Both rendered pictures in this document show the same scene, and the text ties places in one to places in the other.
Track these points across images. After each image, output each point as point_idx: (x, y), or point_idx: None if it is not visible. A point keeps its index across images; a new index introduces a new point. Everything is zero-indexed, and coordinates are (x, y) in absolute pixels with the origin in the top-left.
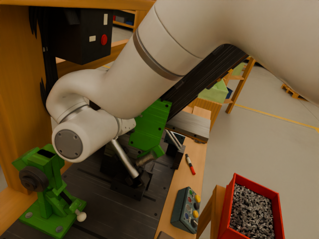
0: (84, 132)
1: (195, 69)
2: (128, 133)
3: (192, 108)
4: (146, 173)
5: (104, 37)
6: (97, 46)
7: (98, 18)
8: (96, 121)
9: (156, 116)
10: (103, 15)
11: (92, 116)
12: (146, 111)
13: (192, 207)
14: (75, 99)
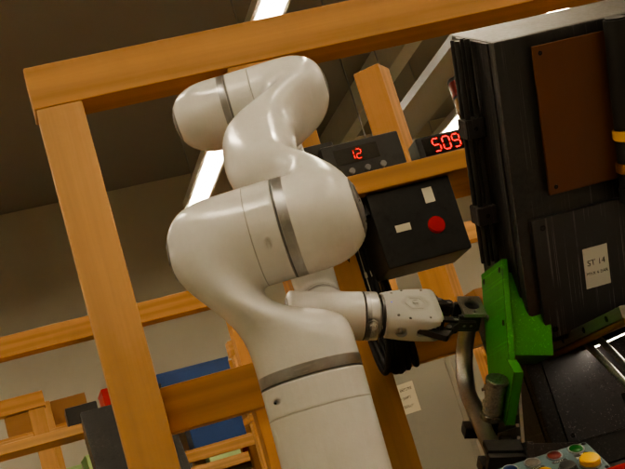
0: (290, 293)
1: (474, 178)
2: (564, 411)
3: None
4: (518, 444)
5: (433, 220)
6: (419, 236)
7: (407, 198)
8: (320, 291)
9: (497, 302)
10: (420, 191)
11: (321, 289)
12: (489, 302)
13: (553, 468)
14: (314, 281)
